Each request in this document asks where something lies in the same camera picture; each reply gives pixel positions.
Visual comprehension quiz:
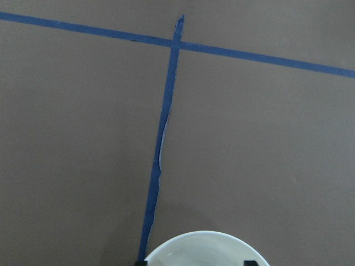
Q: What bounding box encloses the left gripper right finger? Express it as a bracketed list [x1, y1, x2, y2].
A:
[244, 260, 257, 266]

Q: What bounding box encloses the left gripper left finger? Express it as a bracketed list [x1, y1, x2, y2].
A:
[135, 260, 147, 266]

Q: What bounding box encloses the white ceramic bowl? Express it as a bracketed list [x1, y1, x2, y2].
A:
[145, 231, 269, 266]

